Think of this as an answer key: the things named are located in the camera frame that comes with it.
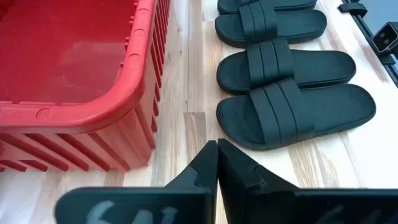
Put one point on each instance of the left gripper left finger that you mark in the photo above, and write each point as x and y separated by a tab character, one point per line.
199	174

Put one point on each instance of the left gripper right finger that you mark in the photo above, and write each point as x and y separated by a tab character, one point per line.
242	180

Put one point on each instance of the black rubber slide sandal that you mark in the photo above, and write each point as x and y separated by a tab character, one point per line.
323	67
335	109
304	25
295	3

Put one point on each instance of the red plastic bin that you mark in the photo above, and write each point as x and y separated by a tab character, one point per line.
62	62

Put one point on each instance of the small grey table camera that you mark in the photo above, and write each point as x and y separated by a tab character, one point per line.
385	37

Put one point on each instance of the black aluminium table frame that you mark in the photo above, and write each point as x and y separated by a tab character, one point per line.
353	8

